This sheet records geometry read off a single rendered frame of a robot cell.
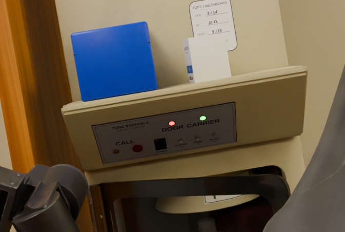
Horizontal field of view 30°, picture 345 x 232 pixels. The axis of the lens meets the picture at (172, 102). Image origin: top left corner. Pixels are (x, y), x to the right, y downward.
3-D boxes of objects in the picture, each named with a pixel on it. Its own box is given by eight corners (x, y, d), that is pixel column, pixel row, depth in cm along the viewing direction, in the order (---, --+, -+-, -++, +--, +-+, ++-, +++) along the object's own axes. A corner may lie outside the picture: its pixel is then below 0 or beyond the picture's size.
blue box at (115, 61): (89, 99, 93) (79, 37, 92) (158, 88, 93) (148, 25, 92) (81, 102, 83) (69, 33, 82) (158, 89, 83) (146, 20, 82)
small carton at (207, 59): (189, 82, 90) (182, 40, 90) (224, 77, 91) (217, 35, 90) (194, 83, 85) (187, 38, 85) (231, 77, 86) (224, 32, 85)
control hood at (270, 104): (82, 169, 94) (70, 102, 93) (301, 133, 94) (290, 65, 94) (72, 183, 82) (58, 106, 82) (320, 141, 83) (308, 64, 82)
